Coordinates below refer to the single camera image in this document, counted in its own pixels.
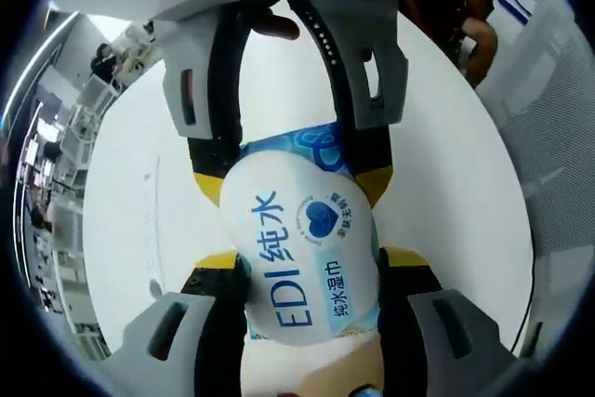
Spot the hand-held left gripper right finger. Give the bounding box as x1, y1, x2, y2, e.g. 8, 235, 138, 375
378, 247, 526, 397

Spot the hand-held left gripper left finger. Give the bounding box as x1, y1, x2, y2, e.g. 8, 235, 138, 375
109, 250, 252, 397

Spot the white blue wet wipes pack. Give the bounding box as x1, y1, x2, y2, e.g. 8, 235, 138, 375
218, 122, 387, 347

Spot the person's right hand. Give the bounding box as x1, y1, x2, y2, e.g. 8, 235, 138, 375
250, 1, 301, 40

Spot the person's left hand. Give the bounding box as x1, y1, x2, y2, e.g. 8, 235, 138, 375
241, 329, 387, 397

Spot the group of white office chairs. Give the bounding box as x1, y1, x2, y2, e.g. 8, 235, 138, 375
44, 73, 125, 231

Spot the grey mesh office chair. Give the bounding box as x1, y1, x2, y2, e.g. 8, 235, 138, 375
478, 0, 595, 365

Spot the round table cable grommet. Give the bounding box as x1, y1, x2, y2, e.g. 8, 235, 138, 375
147, 277, 167, 301

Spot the black cable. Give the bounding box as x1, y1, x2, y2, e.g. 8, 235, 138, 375
509, 271, 543, 356

